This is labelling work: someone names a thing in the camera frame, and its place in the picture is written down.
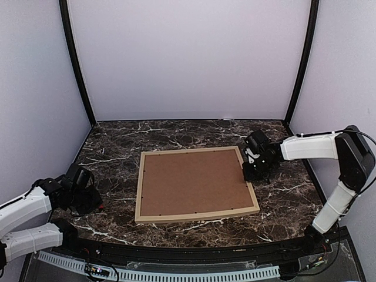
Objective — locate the white slotted cable duct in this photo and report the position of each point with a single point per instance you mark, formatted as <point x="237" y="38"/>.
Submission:
<point x="138" y="271"/>

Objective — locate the right black corner post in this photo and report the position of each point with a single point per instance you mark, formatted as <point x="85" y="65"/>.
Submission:
<point x="308" y="41"/>

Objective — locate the left black corner post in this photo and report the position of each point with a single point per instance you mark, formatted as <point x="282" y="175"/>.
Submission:
<point x="70" y="42"/>

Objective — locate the black corner post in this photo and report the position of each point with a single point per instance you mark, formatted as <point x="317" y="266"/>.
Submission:
<point x="70" y="42"/>
<point x="308" y="41"/>

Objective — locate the wooden picture frame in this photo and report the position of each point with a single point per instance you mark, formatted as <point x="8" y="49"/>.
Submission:
<point x="193" y="185"/>

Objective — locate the small circuit board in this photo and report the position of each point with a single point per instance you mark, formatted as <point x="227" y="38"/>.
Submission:
<point x="95" y="271"/>

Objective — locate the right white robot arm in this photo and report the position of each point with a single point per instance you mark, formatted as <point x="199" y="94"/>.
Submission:
<point x="352" y="150"/>

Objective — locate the black front rail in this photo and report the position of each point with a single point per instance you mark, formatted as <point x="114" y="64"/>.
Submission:
<point x="121" y="255"/>

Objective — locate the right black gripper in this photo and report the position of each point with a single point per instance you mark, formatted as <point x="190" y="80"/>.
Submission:
<point x="249" y="176"/>

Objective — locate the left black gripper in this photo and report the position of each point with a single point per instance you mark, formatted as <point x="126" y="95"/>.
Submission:
<point x="96" y="202"/>

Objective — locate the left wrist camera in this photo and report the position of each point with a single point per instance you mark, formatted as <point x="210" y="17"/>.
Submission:
<point x="78" y="177"/>

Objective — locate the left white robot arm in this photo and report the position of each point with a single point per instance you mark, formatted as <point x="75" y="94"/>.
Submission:
<point x="45" y="195"/>

